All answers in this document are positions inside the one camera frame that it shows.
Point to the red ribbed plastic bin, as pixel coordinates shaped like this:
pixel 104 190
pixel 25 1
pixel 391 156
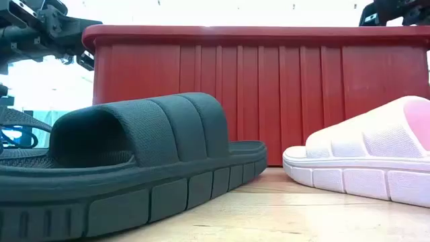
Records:
pixel 268 84

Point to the white and pink foam slide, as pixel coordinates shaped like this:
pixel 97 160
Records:
pixel 352 174

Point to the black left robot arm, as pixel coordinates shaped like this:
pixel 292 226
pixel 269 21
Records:
pixel 20 33

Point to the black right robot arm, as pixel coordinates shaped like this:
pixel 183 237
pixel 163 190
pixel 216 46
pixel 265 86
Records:
pixel 396 10

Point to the dark hanging ceiling fixture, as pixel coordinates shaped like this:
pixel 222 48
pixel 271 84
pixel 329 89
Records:
pixel 67 60

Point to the pale translucent curtain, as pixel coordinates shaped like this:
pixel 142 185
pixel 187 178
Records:
pixel 40 114

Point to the dark rectangular box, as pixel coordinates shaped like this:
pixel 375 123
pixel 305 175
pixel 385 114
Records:
pixel 6 101

